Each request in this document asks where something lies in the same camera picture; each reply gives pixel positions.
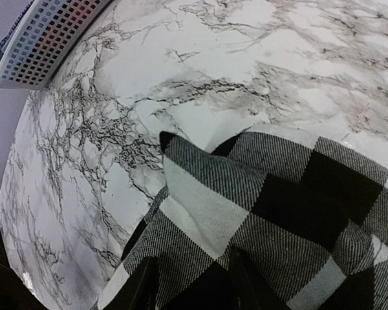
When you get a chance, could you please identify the black white plaid shirt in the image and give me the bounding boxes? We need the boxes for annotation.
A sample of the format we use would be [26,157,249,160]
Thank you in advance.
[94,129,388,309]

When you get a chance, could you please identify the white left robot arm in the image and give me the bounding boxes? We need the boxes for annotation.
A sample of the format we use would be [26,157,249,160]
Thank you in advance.
[0,230,46,310]

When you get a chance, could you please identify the white plastic basket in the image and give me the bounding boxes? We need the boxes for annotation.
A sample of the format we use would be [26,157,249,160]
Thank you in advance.
[0,1,109,90]

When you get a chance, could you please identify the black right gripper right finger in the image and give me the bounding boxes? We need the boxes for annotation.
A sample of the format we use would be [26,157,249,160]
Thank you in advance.
[229,247,290,310]

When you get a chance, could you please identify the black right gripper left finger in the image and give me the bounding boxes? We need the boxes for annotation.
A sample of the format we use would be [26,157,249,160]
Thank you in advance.
[103,256,158,309]

